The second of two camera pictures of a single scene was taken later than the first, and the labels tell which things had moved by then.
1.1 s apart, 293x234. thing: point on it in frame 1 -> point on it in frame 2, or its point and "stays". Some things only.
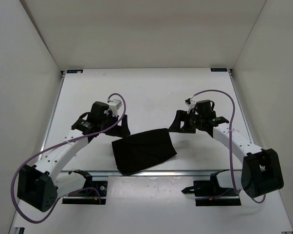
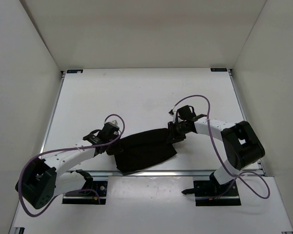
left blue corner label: (80, 71) stays
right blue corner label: (219, 69) stays
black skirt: (137, 151) stays
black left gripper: (122, 130) -> (118, 149)
